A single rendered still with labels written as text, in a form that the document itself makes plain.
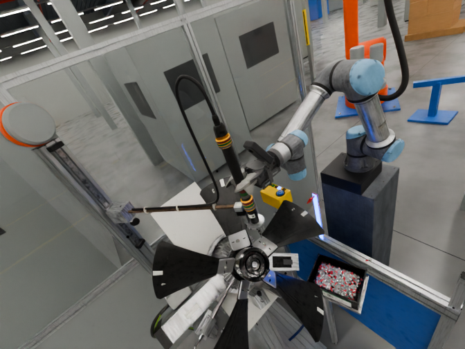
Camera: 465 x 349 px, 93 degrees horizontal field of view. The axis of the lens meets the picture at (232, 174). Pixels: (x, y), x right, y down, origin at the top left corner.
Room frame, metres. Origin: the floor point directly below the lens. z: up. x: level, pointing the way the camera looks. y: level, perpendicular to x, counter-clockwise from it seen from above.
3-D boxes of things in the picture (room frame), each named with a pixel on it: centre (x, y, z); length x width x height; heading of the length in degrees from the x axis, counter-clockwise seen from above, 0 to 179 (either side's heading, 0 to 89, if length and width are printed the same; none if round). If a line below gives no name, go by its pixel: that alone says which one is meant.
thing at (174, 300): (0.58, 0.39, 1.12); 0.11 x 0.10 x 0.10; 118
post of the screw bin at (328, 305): (0.58, -0.22, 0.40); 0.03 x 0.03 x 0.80; 43
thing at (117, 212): (0.88, 0.54, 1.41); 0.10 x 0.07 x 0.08; 63
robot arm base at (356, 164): (0.95, -0.69, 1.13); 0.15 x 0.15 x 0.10
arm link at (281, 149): (0.68, -0.18, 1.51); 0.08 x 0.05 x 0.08; 28
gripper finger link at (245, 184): (0.57, -0.03, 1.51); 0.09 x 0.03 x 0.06; 128
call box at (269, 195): (1.02, -0.20, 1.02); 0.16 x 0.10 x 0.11; 28
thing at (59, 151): (0.90, 0.59, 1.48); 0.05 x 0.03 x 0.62; 153
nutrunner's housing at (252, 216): (0.59, -0.01, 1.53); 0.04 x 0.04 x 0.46
